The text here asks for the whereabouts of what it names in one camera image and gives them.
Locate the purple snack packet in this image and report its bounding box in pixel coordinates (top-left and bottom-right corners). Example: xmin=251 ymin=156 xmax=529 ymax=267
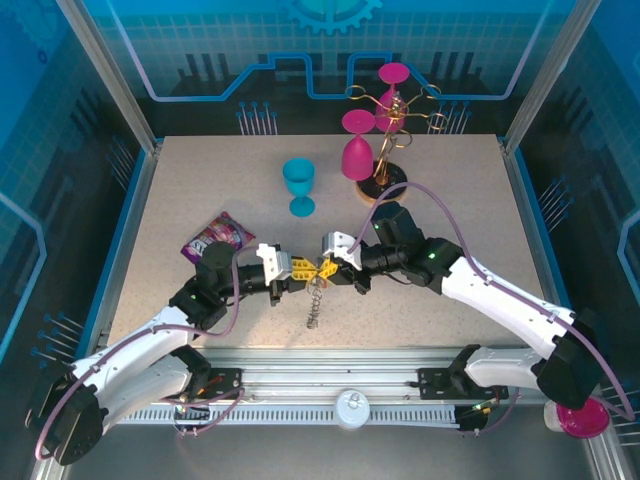
xmin=180 ymin=211 xmax=257 ymax=265

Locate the pink plastic goblet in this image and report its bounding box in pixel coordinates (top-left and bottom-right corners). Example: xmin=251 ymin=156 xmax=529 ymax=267
xmin=341 ymin=109 xmax=377 ymax=182
xmin=374 ymin=62 xmax=412 ymax=135

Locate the blue plastic goblet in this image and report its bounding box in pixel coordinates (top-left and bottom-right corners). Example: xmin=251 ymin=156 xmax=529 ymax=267
xmin=282 ymin=157 xmax=317 ymax=219

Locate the white round cap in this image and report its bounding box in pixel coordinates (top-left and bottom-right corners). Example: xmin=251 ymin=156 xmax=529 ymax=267
xmin=333 ymin=388 xmax=372 ymax=431

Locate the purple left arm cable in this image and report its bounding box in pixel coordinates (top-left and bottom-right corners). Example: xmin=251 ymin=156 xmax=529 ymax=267
xmin=34 ymin=247 xmax=264 ymax=461

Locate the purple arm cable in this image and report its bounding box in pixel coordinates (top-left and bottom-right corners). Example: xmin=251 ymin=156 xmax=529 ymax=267
xmin=34 ymin=247 xmax=264 ymax=461
xmin=349 ymin=182 xmax=636 ymax=436

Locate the gold wire glass rack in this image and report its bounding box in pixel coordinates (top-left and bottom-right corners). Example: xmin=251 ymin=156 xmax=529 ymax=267
xmin=344 ymin=83 xmax=451 ymax=205

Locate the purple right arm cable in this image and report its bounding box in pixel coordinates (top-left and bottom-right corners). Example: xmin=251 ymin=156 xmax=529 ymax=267
xmin=349 ymin=182 xmax=636 ymax=436

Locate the aluminium side rail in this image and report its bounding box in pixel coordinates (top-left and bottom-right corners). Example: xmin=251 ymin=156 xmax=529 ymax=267
xmin=102 ymin=142 xmax=164 ymax=341
xmin=499 ymin=137 xmax=574 ymax=351

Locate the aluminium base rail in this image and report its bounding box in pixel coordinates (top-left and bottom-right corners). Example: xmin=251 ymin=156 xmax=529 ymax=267
xmin=102 ymin=344 xmax=571 ymax=407

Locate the white slotted cable duct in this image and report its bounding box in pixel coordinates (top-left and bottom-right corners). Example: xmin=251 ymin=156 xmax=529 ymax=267
xmin=107 ymin=405 xmax=461 ymax=426

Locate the aluminium frame post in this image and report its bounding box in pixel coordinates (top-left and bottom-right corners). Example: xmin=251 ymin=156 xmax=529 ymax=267
xmin=54 ymin=0 xmax=164 ymax=156
xmin=501 ymin=0 xmax=604 ymax=156

